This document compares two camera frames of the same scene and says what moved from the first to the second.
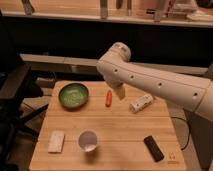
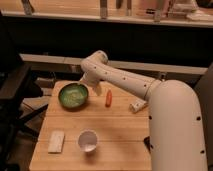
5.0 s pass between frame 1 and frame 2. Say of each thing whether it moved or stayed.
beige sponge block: stayed
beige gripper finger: moved
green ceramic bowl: stayed
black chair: stayed
